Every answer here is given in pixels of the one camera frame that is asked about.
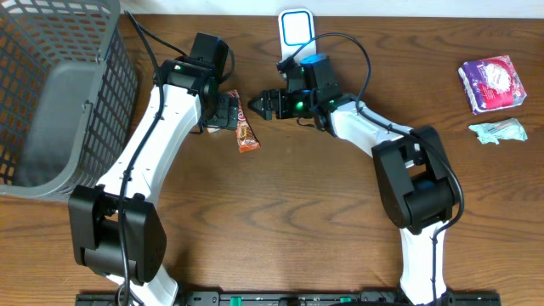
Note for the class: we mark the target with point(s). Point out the teal flushable wipes pack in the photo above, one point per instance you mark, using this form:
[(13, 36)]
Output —
[(493, 133)]

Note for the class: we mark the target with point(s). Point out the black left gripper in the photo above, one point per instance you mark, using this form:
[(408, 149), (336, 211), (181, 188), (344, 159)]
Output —
[(227, 113)]

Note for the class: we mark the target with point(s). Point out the purple sanitary pad pack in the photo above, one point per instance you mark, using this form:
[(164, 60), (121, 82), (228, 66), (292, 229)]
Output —
[(491, 84)]

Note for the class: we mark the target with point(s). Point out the chocolate bar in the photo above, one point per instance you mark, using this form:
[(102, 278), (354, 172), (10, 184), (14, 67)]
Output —
[(246, 138)]

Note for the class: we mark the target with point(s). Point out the white barcode scanner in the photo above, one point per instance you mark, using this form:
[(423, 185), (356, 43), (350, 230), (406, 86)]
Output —
[(296, 27)]

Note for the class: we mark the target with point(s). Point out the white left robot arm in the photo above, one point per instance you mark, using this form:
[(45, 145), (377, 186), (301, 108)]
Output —
[(115, 227)]

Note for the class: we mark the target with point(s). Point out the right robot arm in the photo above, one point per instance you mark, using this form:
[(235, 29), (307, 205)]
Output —
[(420, 193)]

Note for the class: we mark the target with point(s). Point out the grey plastic shopping basket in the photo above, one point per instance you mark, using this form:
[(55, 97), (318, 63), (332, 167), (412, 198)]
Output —
[(68, 91)]

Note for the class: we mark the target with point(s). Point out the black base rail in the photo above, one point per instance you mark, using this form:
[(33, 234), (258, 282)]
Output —
[(372, 297)]

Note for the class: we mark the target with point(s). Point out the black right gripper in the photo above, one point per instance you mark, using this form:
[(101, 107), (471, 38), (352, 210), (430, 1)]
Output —
[(270, 102)]

